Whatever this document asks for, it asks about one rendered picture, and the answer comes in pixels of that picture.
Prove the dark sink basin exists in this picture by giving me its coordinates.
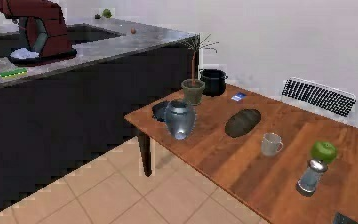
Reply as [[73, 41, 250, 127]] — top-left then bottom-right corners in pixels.
[[0, 23, 126, 61]]

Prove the green yellow sponge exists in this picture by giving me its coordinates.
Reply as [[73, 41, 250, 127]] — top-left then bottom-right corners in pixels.
[[0, 67, 29, 80]]

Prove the dark kitchen counter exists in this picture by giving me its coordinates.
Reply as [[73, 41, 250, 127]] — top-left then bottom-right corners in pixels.
[[0, 17, 201, 218]]

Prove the blue white card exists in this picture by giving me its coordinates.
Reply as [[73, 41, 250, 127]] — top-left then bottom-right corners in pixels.
[[230, 91, 248, 102]]

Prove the blue grey metal vase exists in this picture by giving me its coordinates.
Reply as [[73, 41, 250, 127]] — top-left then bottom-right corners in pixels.
[[164, 99, 197, 141]]

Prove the silver pepper shaker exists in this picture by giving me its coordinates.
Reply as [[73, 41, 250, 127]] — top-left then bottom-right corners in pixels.
[[295, 158, 329, 198]]

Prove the green apple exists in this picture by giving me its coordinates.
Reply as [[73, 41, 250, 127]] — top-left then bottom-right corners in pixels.
[[310, 140, 339, 164]]

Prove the brown wooden table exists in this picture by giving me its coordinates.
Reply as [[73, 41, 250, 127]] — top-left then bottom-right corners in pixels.
[[123, 83, 358, 224]]

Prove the black cooking pot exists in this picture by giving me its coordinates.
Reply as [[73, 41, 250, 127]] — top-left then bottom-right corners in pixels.
[[199, 68, 229, 98]]

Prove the white mug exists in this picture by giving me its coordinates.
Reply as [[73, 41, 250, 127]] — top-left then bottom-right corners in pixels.
[[260, 132, 284, 158]]

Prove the potted twig house plant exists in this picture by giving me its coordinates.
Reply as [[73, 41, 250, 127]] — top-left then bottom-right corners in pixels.
[[180, 33, 219, 106]]

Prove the black flat object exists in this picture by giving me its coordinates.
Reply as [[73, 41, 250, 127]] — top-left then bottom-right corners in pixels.
[[332, 211, 358, 224]]

